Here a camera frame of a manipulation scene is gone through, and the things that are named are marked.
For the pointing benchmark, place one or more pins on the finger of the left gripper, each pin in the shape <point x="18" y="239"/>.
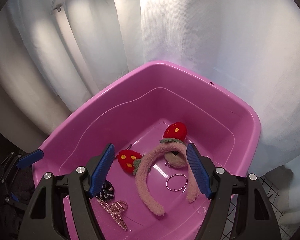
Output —
<point x="30" y="158"/>

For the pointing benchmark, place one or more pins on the pink fluffy strawberry headband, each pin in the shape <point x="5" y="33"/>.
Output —
<point x="164" y="168"/>

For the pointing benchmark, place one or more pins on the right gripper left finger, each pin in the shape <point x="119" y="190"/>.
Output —
<point x="45" y="214"/>

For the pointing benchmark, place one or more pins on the pink pearl hair claw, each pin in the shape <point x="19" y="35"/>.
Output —
<point x="116" y="209"/>

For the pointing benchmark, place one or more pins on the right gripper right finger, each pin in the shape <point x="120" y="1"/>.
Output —
<point x="254" y="217"/>

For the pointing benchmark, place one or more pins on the white sheer curtain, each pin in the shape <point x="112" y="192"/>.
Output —
<point x="250" y="47"/>

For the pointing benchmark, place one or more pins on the pink plastic storage bin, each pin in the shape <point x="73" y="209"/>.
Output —
<point x="134" y="112"/>

